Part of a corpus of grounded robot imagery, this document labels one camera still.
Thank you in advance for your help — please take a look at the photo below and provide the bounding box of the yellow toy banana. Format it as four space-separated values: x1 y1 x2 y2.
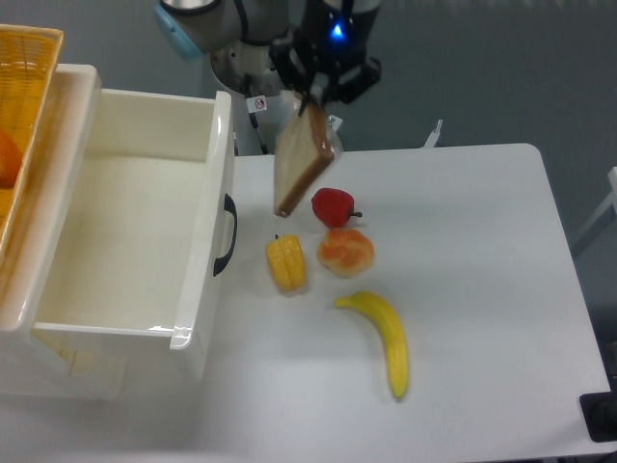
334 290 410 400

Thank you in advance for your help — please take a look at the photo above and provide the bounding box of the yellow wicker basket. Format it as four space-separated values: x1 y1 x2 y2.
1 24 64 255

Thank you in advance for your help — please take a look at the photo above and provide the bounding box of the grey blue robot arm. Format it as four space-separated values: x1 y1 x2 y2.
153 1 382 106

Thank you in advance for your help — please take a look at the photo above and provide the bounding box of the orange fruit in basket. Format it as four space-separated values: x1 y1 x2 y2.
0 129 22 189

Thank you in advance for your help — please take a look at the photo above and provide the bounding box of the white drawer cabinet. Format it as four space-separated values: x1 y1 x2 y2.
1 64 126 399

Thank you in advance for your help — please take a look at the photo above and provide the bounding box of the yellow toy bell pepper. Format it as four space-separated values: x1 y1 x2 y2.
265 234 307 292

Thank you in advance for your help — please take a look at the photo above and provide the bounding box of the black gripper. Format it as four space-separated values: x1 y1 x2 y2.
269 1 382 116

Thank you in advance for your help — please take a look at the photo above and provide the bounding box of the orange toy bread roll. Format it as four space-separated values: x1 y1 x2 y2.
316 229 375 278

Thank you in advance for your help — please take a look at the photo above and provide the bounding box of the toast slice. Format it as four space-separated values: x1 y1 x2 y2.
274 100 343 217

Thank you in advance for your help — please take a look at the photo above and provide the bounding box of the red toy bell pepper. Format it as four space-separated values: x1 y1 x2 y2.
311 188 363 229

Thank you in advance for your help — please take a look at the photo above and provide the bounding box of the black drawer handle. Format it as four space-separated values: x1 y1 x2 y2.
213 193 238 277

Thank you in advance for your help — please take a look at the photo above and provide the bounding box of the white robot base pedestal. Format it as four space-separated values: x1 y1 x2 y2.
210 40 300 155

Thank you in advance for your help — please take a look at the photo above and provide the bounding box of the black device at table edge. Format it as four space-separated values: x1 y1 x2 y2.
579 392 616 443

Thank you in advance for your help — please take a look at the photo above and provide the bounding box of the open white upper drawer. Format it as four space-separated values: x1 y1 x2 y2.
31 88 238 383

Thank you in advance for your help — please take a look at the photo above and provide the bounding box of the white frame at right edge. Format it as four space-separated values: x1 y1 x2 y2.
570 167 616 259

